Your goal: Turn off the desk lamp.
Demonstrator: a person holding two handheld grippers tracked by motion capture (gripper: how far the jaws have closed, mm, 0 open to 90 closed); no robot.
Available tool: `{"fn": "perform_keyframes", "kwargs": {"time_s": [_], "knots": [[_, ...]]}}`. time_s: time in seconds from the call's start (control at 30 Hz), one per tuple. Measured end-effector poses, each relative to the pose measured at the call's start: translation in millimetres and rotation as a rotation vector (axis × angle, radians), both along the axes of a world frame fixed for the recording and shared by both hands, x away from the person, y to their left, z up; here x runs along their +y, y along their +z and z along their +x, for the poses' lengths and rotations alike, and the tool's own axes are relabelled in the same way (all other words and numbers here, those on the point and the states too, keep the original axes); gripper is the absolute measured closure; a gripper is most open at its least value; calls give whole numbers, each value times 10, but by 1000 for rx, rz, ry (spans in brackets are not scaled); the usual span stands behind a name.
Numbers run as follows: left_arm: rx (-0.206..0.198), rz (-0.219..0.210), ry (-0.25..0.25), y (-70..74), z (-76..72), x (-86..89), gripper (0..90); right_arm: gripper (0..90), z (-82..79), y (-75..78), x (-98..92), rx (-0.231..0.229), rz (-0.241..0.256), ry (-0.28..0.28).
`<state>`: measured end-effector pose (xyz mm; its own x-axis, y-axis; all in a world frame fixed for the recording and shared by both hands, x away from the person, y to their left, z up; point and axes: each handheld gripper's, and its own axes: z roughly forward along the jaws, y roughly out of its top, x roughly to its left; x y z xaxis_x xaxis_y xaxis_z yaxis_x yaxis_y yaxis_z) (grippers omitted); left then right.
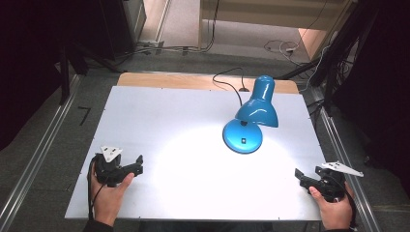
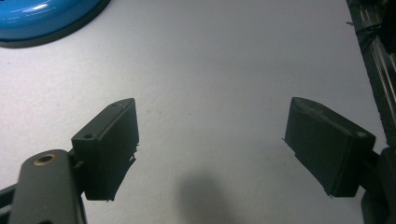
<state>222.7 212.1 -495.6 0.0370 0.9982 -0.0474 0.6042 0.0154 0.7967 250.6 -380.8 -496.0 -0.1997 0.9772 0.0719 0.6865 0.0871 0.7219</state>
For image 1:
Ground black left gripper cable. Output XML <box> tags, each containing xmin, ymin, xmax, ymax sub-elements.
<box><xmin>86</xmin><ymin>155</ymin><xmax>110</xmax><ymax>221</ymax></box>

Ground black lamp cable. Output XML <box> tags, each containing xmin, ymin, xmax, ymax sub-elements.
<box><xmin>212</xmin><ymin>67</ymin><xmax>250</xmax><ymax>107</ymax></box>

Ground aluminium floor rail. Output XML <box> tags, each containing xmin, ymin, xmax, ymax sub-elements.
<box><xmin>0</xmin><ymin>74</ymin><xmax>82</xmax><ymax>230</ymax></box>
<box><xmin>309</xmin><ymin>86</ymin><xmax>383</xmax><ymax>232</ymax></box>

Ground person's right hand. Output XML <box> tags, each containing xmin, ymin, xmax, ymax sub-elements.
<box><xmin>307</xmin><ymin>181</ymin><xmax>356</xmax><ymax>231</ymax></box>

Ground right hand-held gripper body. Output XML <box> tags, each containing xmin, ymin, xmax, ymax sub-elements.
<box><xmin>308</xmin><ymin>160</ymin><xmax>365</xmax><ymax>204</ymax></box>

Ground dark cabinet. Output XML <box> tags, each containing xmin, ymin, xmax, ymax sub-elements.
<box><xmin>98</xmin><ymin>0</ymin><xmax>148</xmax><ymax>62</ymax></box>

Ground black metal stand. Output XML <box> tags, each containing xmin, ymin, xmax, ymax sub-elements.
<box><xmin>57</xmin><ymin>42</ymin><xmax>124</xmax><ymax>105</ymax></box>
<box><xmin>277</xmin><ymin>0</ymin><xmax>380</xmax><ymax>114</ymax></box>

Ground white floor cable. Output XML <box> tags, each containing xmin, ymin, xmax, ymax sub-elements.
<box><xmin>263</xmin><ymin>39</ymin><xmax>303</xmax><ymax>67</ymax></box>

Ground grey power strip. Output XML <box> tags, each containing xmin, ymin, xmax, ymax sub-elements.
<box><xmin>137</xmin><ymin>40</ymin><xmax>165</xmax><ymax>55</ymax></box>

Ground person's left hand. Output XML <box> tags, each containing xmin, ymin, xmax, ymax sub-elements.
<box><xmin>89</xmin><ymin>163</ymin><xmax>135</xmax><ymax>227</ymax></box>

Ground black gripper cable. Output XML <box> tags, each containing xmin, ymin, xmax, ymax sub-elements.
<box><xmin>335</xmin><ymin>176</ymin><xmax>358</xmax><ymax>229</ymax></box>
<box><xmin>86</xmin><ymin>155</ymin><xmax>110</xmax><ymax>221</ymax></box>

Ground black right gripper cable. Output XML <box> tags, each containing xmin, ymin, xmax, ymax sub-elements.
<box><xmin>335</xmin><ymin>176</ymin><xmax>358</xmax><ymax>229</ymax></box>

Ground blue desk lamp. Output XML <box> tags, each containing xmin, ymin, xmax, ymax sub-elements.
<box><xmin>221</xmin><ymin>74</ymin><xmax>280</xmax><ymax>156</ymax></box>

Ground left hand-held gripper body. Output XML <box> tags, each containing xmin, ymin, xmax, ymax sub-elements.
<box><xmin>94</xmin><ymin>146</ymin><xmax>131</xmax><ymax>189</ymax></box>

